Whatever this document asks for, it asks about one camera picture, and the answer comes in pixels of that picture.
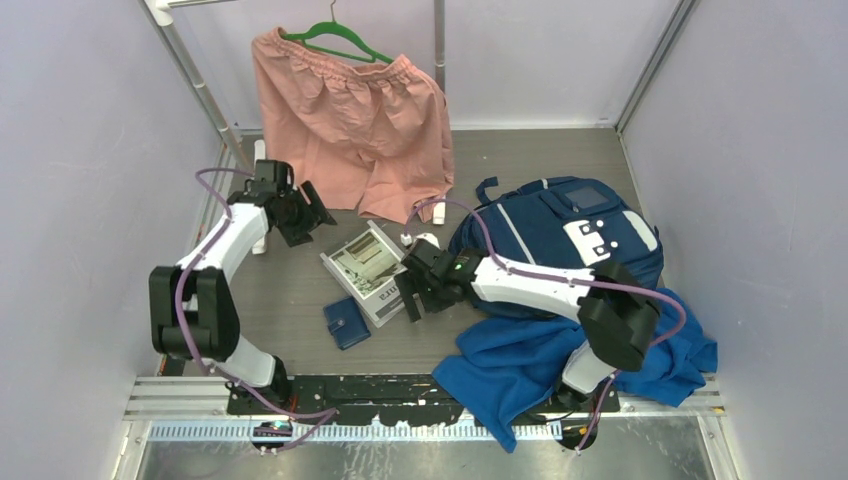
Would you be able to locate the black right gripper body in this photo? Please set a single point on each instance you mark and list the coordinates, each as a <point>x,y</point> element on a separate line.
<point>433,297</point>

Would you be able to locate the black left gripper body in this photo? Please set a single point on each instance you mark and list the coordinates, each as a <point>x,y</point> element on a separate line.
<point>295,205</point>

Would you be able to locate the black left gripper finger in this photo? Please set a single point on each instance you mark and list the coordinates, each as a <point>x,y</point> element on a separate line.
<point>313,211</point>
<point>296,230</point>

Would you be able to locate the grey magazine stack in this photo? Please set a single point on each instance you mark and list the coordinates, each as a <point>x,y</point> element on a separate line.
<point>366,266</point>

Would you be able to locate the navy blue backpack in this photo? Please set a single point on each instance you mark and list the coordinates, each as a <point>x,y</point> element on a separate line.
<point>571,223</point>

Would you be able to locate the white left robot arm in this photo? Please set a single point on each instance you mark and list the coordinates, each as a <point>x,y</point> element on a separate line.
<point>192,311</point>

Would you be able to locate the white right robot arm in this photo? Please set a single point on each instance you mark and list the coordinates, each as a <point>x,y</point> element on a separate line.
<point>617,316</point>

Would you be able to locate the small blue wallet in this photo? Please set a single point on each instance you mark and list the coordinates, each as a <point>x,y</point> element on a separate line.
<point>345,323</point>

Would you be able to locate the pink shorts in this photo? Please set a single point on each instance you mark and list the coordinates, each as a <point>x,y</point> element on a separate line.
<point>371,138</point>

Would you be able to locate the blue cloth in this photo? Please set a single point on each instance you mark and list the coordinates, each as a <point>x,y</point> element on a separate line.
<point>506,366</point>

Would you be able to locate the green clothes hanger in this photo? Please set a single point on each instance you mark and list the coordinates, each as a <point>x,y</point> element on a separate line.
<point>336,39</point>

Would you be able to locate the metal clothes rack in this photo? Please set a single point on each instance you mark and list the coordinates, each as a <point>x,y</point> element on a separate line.
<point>161,13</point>

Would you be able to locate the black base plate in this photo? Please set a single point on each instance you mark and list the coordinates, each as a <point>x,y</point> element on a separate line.
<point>415,399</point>

